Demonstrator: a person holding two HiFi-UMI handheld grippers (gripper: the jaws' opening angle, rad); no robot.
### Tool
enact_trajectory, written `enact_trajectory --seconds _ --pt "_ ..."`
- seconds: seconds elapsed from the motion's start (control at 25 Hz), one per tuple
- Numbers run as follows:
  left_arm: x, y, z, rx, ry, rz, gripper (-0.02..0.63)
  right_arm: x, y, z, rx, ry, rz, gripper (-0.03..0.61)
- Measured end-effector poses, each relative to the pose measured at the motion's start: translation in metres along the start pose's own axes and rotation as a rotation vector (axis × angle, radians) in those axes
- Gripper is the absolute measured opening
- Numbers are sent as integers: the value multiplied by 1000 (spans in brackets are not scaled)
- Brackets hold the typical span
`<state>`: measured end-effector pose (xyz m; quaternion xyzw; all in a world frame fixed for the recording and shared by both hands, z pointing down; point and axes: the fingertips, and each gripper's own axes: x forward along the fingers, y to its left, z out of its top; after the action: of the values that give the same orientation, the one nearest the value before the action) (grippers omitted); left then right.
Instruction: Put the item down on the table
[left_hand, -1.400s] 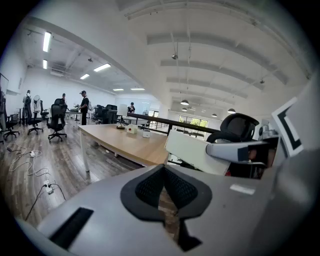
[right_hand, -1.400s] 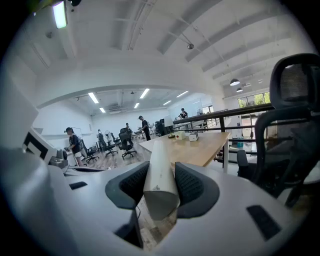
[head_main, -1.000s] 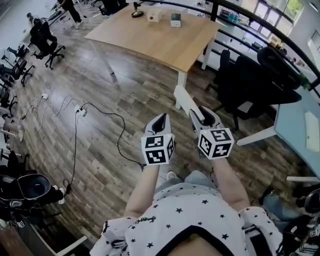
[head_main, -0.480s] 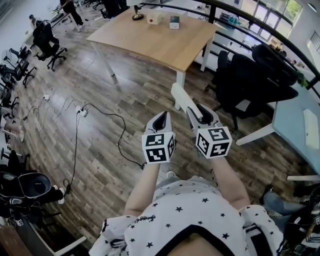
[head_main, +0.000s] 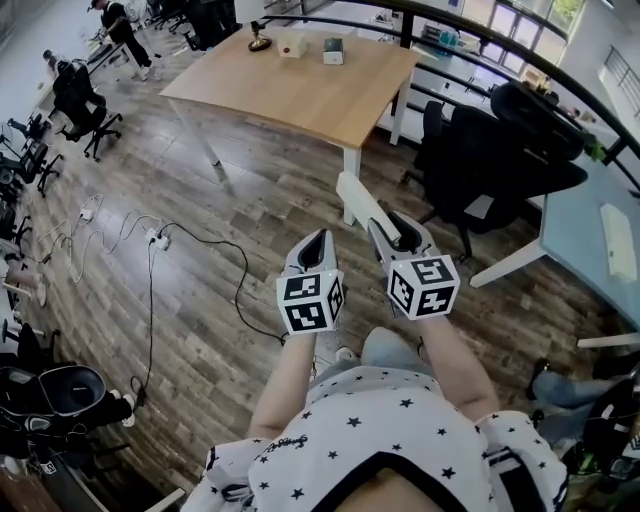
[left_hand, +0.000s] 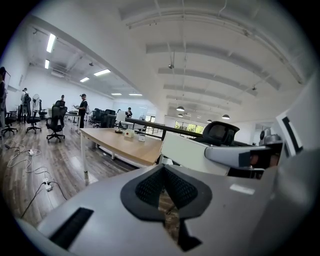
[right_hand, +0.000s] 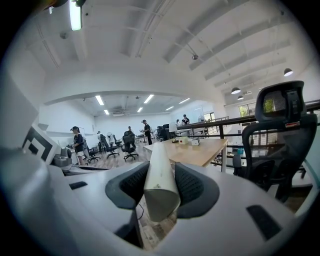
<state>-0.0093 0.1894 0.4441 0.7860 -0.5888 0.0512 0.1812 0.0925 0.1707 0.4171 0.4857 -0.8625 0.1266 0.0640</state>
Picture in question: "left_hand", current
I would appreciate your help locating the ceiling light panel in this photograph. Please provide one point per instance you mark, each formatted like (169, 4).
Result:
(47, 64)
(102, 72)
(135, 94)
(84, 79)
(116, 94)
(51, 43)

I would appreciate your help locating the black mesh office chair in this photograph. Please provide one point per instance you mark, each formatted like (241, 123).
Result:
(8, 122)
(57, 117)
(33, 117)

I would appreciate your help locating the standing fan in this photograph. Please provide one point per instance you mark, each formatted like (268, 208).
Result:
(36, 100)

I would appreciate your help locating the white box with red button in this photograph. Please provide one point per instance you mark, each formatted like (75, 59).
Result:
(129, 134)

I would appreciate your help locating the row of black desk chairs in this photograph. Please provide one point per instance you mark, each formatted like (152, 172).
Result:
(102, 117)

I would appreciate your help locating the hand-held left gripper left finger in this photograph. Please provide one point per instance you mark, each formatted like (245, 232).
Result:
(112, 225)

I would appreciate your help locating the white shade table lamp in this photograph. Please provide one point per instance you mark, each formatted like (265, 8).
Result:
(121, 117)

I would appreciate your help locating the white desk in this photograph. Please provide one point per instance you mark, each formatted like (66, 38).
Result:
(73, 115)

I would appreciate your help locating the white power strip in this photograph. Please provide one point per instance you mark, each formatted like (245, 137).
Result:
(47, 185)
(31, 152)

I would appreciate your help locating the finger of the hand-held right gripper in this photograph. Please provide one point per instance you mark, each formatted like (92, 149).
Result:
(225, 155)

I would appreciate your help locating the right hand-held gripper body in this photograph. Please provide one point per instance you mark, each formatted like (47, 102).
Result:
(307, 117)

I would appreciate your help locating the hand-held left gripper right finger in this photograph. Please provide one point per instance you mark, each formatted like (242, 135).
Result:
(237, 212)

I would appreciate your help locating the black backpack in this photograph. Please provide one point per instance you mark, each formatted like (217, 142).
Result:
(220, 132)

